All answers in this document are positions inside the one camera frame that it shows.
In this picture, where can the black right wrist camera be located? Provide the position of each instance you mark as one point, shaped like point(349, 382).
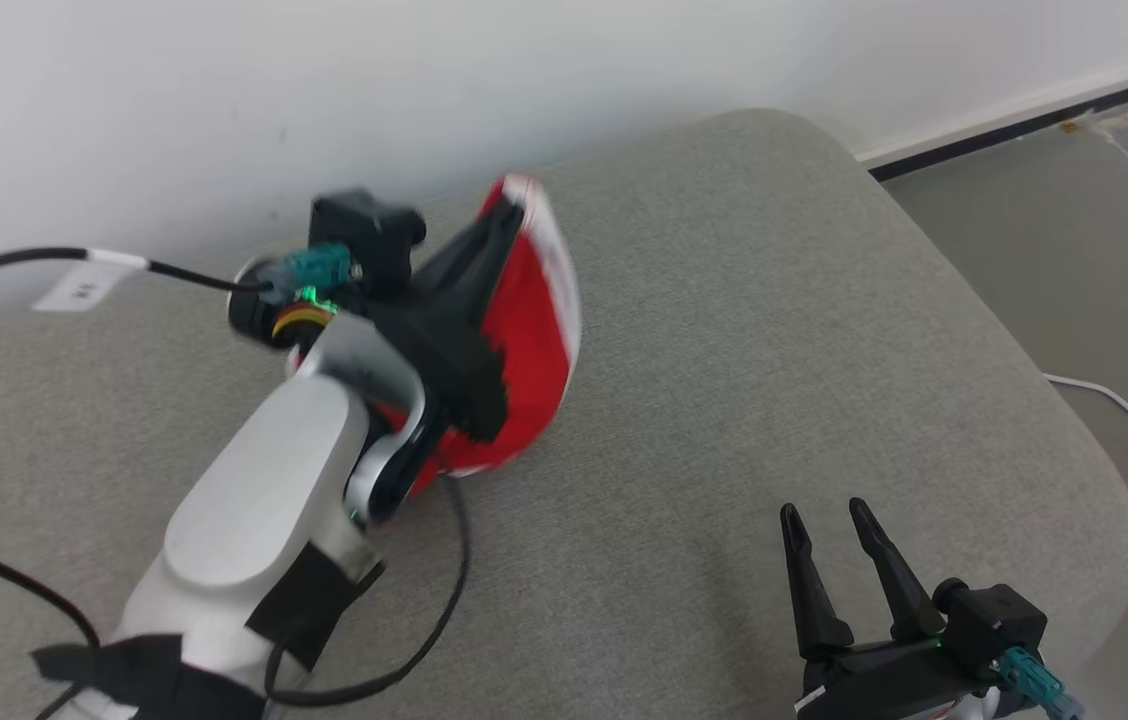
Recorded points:
point(989, 625)

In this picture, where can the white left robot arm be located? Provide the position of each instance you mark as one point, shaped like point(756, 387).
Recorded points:
point(264, 510)

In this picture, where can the black baseboard strip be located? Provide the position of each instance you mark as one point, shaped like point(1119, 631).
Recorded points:
point(1004, 128)

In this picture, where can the red basketball jersey white trim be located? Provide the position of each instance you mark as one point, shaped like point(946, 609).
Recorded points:
point(534, 330)

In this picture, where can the teal right camera connector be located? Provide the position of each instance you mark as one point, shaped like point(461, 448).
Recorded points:
point(1034, 682)

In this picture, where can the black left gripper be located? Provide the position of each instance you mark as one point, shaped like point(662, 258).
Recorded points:
point(434, 340)

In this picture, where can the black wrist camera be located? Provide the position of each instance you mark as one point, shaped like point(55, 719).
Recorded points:
point(369, 235)
point(989, 625)

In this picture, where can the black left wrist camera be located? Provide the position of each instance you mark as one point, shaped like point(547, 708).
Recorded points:
point(369, 235)

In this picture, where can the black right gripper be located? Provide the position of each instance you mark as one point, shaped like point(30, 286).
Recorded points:
point(884, 685)

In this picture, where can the teal left camera connector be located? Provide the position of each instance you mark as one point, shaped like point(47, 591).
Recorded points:
point(309, 270)

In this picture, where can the white paper label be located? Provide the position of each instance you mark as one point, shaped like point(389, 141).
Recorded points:
point(76, 291)

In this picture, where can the teal camera connector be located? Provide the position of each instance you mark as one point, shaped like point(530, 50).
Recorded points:
point(309, 270)
point(1034, 682)

